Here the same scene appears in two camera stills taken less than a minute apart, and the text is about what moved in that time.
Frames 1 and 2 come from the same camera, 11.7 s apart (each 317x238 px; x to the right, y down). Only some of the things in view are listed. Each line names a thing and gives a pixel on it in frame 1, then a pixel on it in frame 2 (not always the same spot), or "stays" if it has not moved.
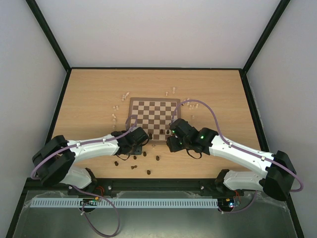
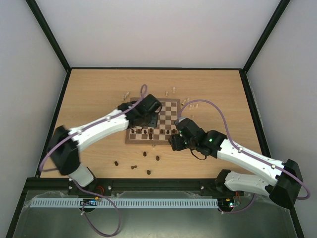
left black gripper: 138,150 to 154,123
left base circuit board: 90,202 stays
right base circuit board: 226,202 stays
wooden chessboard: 154,114 stays
